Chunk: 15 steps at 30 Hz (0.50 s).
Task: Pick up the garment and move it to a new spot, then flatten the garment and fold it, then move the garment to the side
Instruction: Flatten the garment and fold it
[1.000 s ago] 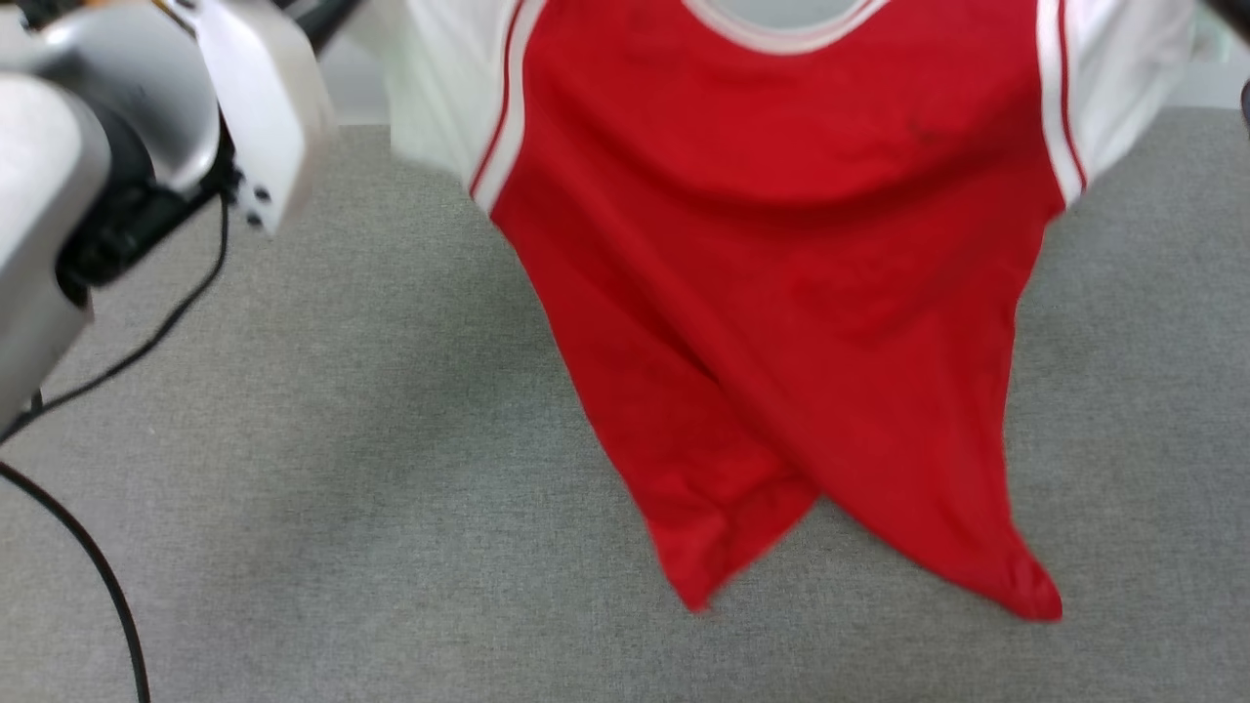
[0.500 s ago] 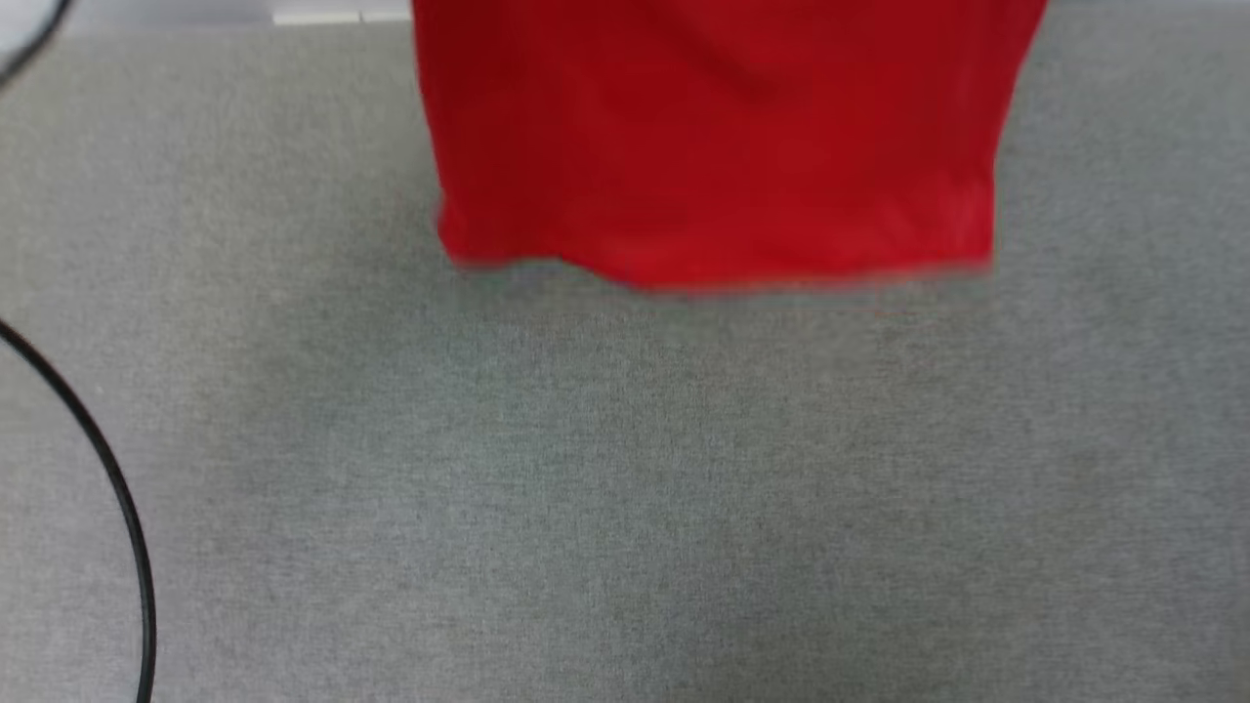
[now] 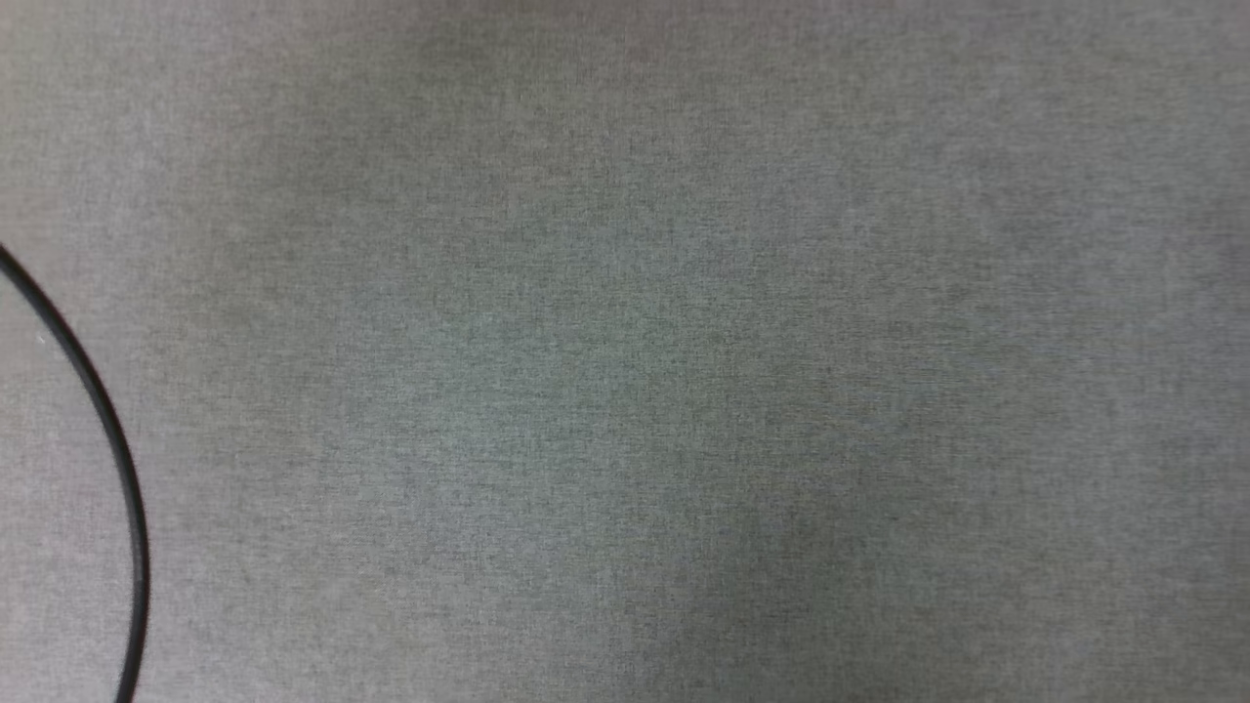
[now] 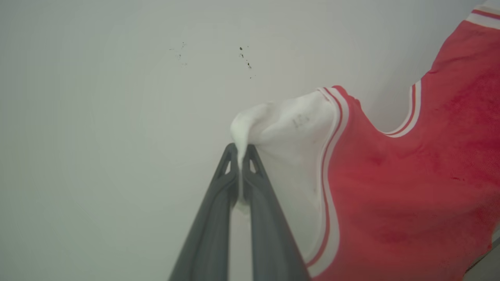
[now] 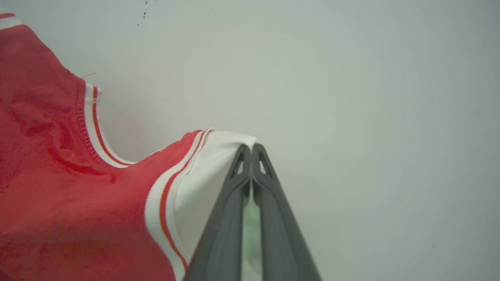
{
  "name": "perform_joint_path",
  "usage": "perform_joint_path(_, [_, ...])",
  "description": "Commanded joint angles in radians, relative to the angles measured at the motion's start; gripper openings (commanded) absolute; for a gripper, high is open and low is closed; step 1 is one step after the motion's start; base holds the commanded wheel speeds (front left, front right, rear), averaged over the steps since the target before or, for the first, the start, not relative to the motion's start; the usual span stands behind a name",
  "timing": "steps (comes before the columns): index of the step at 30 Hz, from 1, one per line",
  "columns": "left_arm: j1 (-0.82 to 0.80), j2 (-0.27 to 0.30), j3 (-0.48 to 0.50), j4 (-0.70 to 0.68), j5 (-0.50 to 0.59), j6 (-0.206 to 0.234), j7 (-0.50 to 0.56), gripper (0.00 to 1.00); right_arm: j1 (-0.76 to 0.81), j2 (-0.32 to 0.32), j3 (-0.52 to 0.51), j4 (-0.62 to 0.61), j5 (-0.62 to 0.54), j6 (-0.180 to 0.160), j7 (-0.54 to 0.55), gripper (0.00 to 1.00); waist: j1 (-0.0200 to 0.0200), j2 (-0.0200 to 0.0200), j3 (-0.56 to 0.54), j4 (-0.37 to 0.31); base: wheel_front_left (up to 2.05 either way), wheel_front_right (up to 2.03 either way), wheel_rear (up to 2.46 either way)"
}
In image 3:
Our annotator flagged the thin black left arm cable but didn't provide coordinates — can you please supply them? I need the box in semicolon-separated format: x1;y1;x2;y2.
0;241;151;703

